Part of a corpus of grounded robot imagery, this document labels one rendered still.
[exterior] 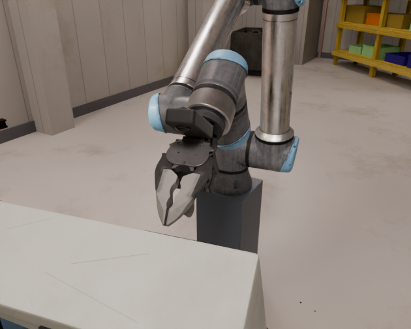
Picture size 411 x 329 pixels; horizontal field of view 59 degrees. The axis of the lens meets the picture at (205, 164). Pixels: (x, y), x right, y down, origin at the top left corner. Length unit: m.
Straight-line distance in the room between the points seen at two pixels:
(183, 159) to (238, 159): 0.89
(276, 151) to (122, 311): 1.18
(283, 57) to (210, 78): 0.61
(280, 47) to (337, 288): 1.29
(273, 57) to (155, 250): 1.04
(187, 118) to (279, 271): 1.64
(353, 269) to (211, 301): 1.97
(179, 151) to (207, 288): 0.36
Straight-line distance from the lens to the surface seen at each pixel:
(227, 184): 1.51
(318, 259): 2.21
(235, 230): 1.57
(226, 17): 1.09
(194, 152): 0.59
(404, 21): 6.77
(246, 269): 0.26
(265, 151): 1.41
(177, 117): 0.53
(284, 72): 1.28
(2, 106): 4.10
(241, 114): 0.76
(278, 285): 2.01
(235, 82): 0.69
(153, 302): 0.27
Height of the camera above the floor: 1.37
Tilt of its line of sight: 26 degrees down
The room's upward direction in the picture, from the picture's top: straight up
